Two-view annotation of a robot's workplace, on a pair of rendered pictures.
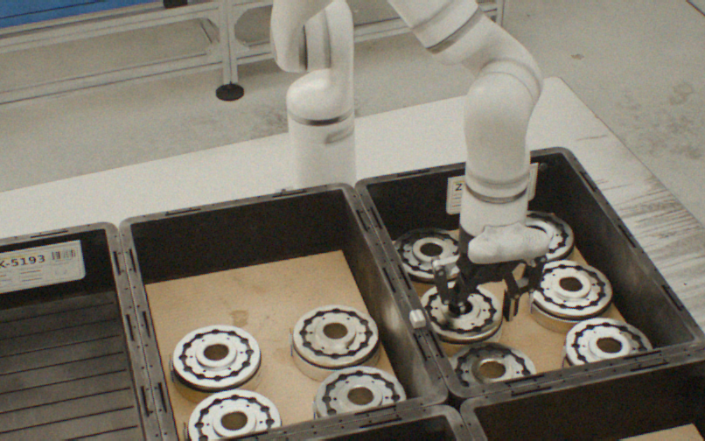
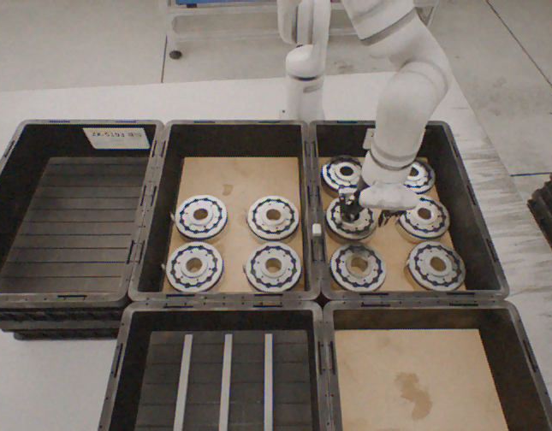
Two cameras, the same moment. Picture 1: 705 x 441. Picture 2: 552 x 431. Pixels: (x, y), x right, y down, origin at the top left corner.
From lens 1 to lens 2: 78 cm
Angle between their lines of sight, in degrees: 20
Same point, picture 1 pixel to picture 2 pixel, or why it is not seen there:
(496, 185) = (390, 157)
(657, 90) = (489, 79)
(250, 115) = not seen: hidden behind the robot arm
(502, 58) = (423, 59)
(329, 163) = (304, 103)
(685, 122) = (497, 97)
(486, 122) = (394, 113)
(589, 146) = (456, 113)
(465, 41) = (394, 38)
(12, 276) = (108, 141)
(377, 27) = not seen: hidden behind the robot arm
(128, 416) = not seen: hidden behind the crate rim
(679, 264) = (489, 195)
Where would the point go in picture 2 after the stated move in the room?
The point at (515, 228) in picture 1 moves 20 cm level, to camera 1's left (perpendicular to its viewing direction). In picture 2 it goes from (396, 187) to (274, 162)
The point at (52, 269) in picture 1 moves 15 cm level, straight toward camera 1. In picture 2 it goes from (130, 141) to (117, 197)
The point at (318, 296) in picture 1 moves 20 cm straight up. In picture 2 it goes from (276, 185) to (276, 114)
